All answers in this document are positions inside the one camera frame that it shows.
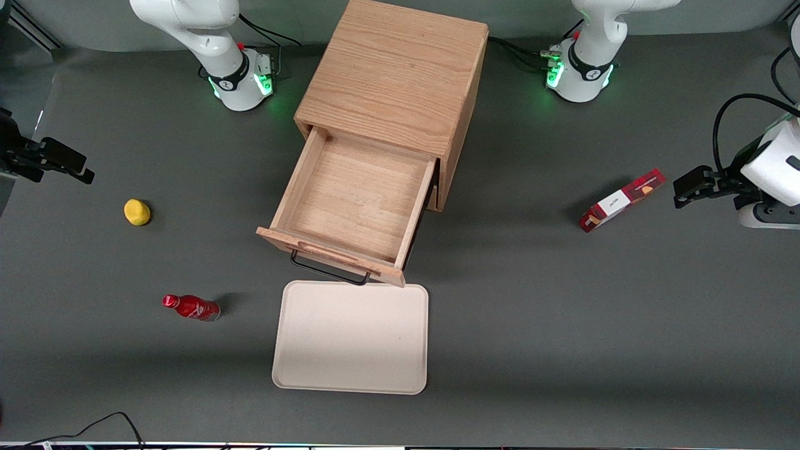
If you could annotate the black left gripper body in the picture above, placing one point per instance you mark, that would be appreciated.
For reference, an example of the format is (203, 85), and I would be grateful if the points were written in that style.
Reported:
(729, 184)

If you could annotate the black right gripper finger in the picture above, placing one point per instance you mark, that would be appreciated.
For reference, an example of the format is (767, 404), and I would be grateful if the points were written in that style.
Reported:
(62, 159)
(72, 176)

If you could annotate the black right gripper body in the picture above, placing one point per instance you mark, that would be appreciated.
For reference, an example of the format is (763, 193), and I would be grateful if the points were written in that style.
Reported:
(14, 154)

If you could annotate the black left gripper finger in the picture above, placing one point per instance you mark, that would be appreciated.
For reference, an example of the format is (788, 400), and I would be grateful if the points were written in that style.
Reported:
(697, 178)
(694, 197)

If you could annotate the wooden drawer with notched grip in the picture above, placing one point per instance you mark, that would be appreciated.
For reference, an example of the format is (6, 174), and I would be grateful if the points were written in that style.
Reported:
(356, 187)

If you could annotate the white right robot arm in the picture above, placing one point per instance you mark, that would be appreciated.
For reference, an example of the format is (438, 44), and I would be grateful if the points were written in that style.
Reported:
(187, 25)

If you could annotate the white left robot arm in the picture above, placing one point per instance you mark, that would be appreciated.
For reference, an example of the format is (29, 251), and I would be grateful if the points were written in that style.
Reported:
(594, 37)

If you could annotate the wooden oak drawer cabinet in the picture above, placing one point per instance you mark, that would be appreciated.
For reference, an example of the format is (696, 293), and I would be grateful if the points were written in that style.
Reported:
(394, 69)

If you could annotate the yellow lemon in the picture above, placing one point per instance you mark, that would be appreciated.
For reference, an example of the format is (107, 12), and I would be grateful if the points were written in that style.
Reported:
(137, 212)

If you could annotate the red white snack box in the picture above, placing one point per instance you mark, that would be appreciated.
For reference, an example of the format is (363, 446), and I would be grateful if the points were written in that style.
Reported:
(619, 201)

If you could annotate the red soda bottle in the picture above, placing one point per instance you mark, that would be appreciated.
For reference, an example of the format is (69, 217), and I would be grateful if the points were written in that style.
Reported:
(190, 307)

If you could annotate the beige plastic tray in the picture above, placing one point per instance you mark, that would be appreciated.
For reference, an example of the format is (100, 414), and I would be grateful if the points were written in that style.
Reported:
(350, 340)

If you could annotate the aluminium frame rail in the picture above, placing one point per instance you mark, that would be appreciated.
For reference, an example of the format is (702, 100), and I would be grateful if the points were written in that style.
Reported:
(34, 28)

